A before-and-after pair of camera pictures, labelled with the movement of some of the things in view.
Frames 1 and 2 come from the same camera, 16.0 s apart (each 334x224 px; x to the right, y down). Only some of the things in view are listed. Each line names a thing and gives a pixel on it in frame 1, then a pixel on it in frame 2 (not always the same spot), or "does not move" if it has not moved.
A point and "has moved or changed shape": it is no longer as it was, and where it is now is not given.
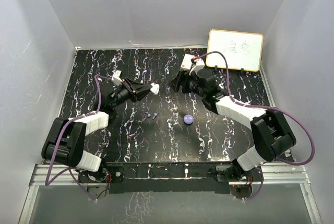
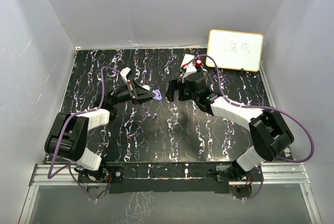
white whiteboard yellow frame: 243,50 does not move
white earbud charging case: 155,88 has moved or changed shape
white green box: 187,62 does not move
